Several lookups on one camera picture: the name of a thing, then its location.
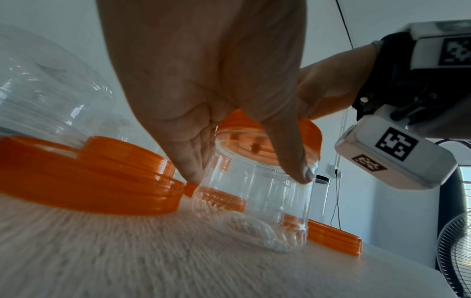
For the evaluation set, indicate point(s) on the person's right hand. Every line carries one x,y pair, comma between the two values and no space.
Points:
338,81

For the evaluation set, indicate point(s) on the person's left hand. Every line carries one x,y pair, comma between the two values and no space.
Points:
206,58

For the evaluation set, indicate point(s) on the large orange lid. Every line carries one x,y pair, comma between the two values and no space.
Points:
311,136
335,238
73,186

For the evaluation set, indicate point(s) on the small black lid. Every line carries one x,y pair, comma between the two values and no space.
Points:
322,179

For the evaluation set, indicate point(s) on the tall transparent labelled jar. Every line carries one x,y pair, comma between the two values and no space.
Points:
322,203

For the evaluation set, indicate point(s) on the small orange lid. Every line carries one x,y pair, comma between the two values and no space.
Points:
188,189
117,148

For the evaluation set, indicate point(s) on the wide transparent jar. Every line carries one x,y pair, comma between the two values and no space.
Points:
254,209

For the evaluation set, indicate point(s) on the group of transparent plastic jars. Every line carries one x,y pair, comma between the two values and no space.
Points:
44,87

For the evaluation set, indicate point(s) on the person's right forearm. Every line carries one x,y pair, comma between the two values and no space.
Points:
452,122

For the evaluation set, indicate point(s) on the black white marker wristband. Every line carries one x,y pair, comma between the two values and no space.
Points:
397,72

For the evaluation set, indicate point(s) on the dark door panel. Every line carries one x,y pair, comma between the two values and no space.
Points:
450,198

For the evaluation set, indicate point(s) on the metal fan grille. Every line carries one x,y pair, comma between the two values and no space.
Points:
456,262

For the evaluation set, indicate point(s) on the white wall socket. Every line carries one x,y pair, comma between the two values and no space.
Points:
337,173

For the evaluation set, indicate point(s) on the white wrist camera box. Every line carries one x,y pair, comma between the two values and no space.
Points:
423,171

